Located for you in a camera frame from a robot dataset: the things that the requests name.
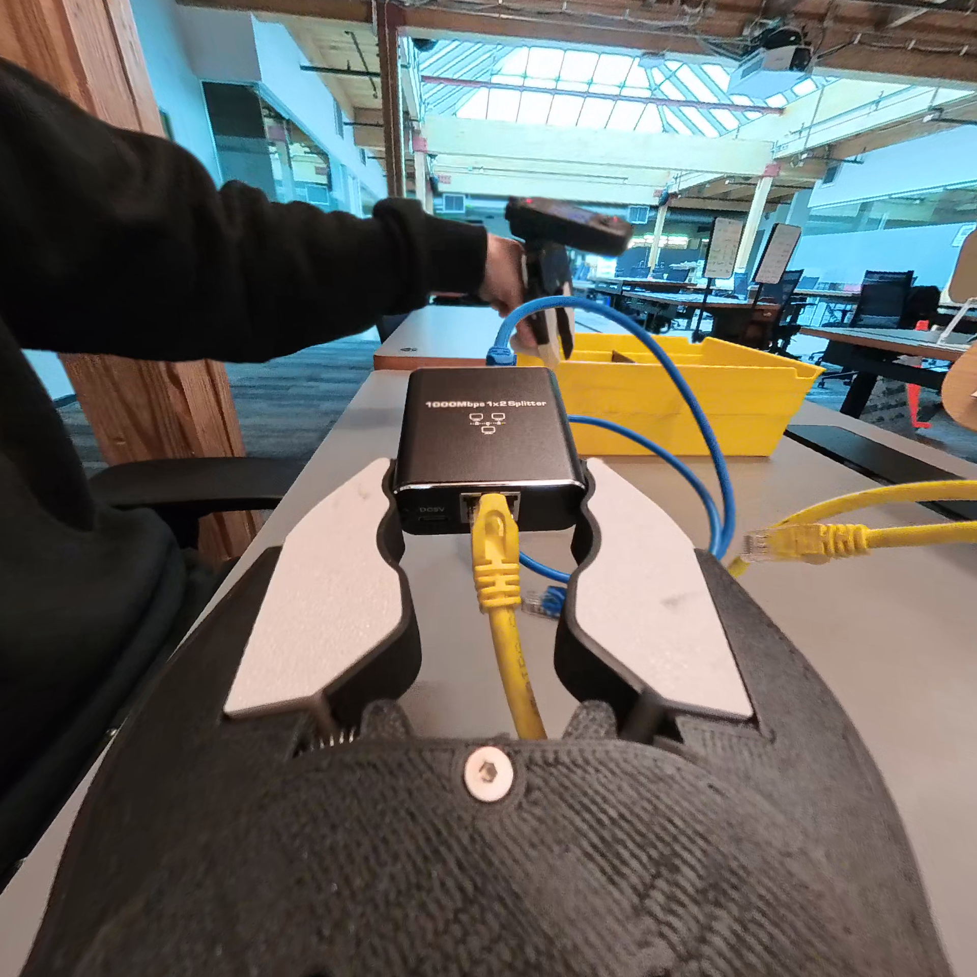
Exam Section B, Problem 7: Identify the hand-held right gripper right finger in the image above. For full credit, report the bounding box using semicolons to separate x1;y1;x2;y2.
553;456;758;745

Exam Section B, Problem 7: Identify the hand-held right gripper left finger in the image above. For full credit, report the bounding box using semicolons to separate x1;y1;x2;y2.
223;456;423;734

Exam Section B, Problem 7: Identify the black network splitter box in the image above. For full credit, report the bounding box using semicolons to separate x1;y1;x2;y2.
391;368;587;535

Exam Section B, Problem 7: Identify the blue ethernet cable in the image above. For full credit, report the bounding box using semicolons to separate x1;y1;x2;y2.
486;296;735;621

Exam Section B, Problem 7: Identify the yellow plastic bin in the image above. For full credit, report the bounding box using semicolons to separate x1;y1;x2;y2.
515;332;825;459

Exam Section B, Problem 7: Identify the yellow ethernet cable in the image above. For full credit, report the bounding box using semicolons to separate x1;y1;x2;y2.
469;479;977;741

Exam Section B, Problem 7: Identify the person's left forearm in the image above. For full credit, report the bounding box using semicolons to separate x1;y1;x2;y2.
217;179;490;361

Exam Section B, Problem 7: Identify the white desk with wooden edge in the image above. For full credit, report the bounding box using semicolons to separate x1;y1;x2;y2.
374;305;535;372

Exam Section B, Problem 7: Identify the wooden background desk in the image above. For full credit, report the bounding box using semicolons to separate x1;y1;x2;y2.
797;324;977;419

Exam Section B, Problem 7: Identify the person's left hand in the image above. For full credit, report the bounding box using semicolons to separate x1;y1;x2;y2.
479;233;537;320

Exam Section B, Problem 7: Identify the standing whiteboard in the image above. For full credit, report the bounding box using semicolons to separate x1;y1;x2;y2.
754;223;802;285
702;217;745;280

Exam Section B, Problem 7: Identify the black office chair armrest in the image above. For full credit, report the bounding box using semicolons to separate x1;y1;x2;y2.
88;456;306;569

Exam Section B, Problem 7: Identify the brown ceiling support column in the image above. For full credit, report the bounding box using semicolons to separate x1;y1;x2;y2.
374;0;410;199

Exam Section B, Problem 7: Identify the wooden pillar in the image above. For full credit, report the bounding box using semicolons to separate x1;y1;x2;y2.
0;0;261;566

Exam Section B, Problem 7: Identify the ceiling projector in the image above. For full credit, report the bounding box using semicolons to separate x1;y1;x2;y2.
729;26;814;96

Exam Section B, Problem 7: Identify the black mesh office chair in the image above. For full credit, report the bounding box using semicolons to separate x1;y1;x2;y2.
849;269;915;331

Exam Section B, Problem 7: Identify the person's black sweater torso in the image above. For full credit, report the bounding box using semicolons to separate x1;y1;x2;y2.
0;57;230;886

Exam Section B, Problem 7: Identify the light wooden chair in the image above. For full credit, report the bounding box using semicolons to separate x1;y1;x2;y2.
939;229;977;433

